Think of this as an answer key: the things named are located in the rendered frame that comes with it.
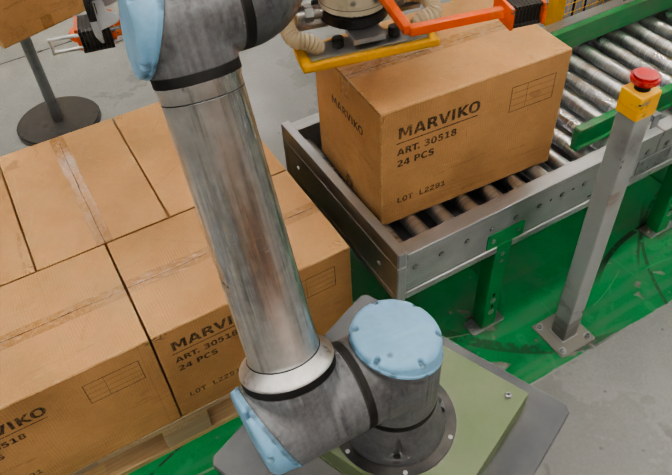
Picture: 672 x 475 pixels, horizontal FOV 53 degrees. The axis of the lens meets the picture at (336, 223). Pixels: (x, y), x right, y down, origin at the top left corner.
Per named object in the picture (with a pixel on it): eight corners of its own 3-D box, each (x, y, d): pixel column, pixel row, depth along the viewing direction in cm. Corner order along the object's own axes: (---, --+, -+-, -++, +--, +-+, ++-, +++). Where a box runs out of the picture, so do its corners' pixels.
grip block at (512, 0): (525, 5, 153) (529, -16, 150) (544, 23, 148) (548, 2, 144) (491, 12, 152) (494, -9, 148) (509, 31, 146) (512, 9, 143)
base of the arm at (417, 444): (466, 416, 125) (471, 387, 118) (398, 489, 116) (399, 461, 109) (389, 357, 135) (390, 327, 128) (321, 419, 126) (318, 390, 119)
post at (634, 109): (563, 321, 236) (641, 76, 165) (577, 335, 232) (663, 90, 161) (548, 330, 234) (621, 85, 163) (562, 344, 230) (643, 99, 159)
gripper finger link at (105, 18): (124, 40, 146) (112, -4, 142) (96, 45, 145) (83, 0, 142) (125, 38, 149) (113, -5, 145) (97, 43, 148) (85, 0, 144)
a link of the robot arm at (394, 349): (456, 403, 116) (466, 342, 104) (370, 449, 111) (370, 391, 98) (407, 340, 126) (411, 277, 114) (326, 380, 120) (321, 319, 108)
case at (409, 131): (474, 96, 239) (487, -11, 211) (547, 160, 213) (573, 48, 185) (321, 151, 222) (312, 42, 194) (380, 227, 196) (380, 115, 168)
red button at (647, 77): (641, 76, 165) (645, 62, 162) (664, 90, 161) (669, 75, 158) (620, 85, 163) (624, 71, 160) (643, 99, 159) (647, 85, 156)
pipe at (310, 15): (401, -17, 179) (401, -38, 175) (437, 28, 162) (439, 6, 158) (275, 7, 173) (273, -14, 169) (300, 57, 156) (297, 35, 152)
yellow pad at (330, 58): (424, 26, 170) (425, 8, 166) (440, 46, 163) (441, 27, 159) (293, 53, 164) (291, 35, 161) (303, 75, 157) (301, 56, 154)
